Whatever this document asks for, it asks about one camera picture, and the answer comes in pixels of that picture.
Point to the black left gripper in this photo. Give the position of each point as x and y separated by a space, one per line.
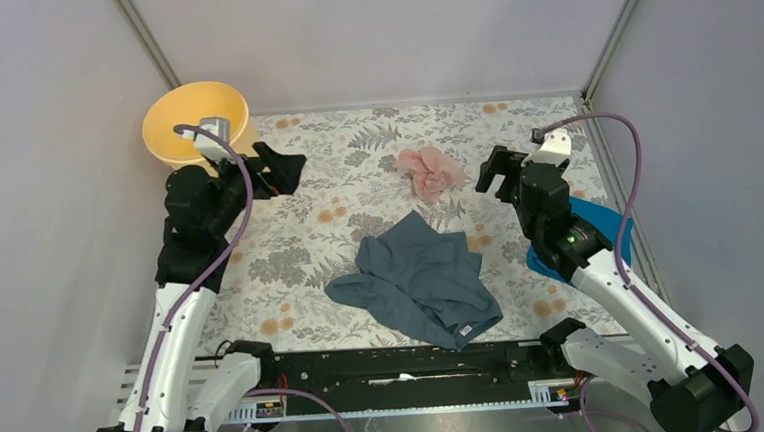
284 178

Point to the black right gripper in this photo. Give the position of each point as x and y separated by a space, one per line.
502 162

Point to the pink plastic trash bag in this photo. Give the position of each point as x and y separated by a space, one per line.
432 171

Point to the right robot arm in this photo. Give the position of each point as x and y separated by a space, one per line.
689 382

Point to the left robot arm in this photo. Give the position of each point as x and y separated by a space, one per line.
201 208

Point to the floral patterned table mat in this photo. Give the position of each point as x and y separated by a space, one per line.
274 284

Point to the bright blue cloth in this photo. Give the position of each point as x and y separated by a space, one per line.
605 220

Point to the grey-blue crumpled cloth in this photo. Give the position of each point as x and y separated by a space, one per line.
422 283

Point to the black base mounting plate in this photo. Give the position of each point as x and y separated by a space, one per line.
368 376

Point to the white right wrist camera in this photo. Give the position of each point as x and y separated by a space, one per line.
555 149

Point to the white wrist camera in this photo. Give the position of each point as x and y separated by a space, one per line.
555 149
208 138

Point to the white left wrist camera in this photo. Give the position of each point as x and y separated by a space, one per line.
208 138

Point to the white slotted cable duct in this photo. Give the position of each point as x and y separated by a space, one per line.
523 396

